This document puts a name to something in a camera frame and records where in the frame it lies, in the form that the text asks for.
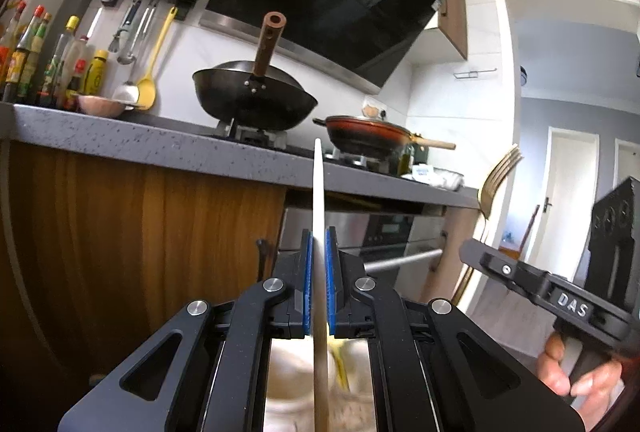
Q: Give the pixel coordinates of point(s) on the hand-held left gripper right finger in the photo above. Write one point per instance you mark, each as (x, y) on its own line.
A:
(331, 284)

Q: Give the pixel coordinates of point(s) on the metal ladle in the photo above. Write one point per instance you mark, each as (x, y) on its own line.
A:
(126, 89)

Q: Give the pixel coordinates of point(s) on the olive oil bottle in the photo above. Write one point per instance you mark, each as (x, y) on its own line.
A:
(406, 160)

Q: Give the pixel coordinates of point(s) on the metal wall bracket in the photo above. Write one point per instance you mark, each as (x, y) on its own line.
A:
(475, 72)

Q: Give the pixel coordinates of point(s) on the row of sauce bottles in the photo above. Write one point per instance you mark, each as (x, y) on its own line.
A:
(30, 57)

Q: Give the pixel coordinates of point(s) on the metal peeler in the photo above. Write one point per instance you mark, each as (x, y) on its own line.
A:
(122, 29)

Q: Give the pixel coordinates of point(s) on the person's right hand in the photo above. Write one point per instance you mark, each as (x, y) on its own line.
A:
(595, 382)

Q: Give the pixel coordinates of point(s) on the gas stove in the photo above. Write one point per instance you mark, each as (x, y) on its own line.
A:
(270, 138)

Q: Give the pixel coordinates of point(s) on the yellow plastic spatula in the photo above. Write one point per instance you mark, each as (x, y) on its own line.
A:
(147, 87)

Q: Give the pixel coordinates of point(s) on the white bowl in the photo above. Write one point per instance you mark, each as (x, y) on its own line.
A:
(440, 177)

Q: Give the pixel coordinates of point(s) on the white interior door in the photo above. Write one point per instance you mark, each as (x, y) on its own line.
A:
(570, 182)

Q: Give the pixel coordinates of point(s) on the wooden base cabinet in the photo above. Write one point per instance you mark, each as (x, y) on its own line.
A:
(150, 237)

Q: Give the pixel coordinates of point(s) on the stainless steel oven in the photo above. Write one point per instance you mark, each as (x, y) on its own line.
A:
(390, 227)

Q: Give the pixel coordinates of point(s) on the grey kitchen countertop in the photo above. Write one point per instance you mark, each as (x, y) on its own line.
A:
(150, 137)

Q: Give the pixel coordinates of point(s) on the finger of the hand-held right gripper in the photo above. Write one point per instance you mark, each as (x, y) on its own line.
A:
(505, 269)

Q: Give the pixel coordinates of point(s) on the pink bowl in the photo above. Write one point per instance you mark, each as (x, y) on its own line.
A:
(100, 106)

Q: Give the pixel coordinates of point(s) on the light wooden chopstick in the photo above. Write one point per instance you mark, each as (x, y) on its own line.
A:
(319, 212)

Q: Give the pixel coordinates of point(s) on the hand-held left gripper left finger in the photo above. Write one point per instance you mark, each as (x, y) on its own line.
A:
(307, 284)

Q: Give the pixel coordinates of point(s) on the gold metal fork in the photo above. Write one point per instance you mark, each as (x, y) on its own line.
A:
(492, 182)

